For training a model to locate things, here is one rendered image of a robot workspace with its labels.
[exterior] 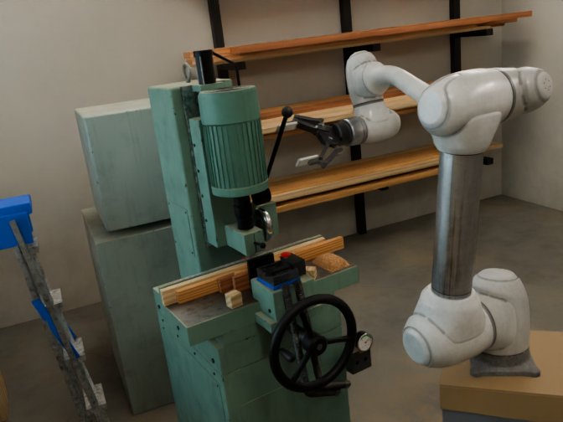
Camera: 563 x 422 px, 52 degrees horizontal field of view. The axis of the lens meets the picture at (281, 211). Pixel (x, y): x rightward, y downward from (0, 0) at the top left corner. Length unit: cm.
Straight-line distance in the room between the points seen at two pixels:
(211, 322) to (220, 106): 61
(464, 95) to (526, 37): 396
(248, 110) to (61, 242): 261
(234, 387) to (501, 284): 82
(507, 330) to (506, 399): 18
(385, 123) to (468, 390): 83
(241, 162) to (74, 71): 239
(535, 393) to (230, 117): 110
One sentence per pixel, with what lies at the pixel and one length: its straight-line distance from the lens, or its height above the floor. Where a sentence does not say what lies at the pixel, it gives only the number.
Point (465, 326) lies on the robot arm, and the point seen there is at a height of 90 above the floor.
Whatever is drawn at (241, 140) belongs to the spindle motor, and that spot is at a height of 136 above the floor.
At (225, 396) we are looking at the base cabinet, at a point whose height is 64.
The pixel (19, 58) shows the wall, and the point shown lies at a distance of 391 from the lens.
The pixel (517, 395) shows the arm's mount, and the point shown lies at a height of 67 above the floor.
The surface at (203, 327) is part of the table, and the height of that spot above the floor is 88.
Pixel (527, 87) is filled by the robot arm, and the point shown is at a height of 147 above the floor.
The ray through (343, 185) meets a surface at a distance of 405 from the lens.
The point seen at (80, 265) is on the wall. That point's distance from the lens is 414.
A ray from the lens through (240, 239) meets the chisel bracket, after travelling 179.
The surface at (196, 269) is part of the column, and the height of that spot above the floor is 90.
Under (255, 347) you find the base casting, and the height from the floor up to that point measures 76.
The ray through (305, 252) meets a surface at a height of 93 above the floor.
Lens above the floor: 165
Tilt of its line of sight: 17 degrees down
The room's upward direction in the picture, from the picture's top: 7 degrees counter-clockwise
